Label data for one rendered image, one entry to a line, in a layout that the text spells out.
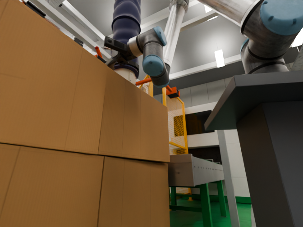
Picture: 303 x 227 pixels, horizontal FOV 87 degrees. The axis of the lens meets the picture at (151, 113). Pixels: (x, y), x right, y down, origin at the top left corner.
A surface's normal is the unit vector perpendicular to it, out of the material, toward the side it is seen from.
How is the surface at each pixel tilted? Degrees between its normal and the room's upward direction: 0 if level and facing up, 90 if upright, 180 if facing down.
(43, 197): 90
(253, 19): 116
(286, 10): 93
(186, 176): 90
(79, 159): 90
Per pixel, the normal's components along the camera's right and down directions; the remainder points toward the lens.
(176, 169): -0.50, -0.31
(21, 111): 0.86, -0.18
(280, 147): -0.13, -0.35
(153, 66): -0.03, 0.89
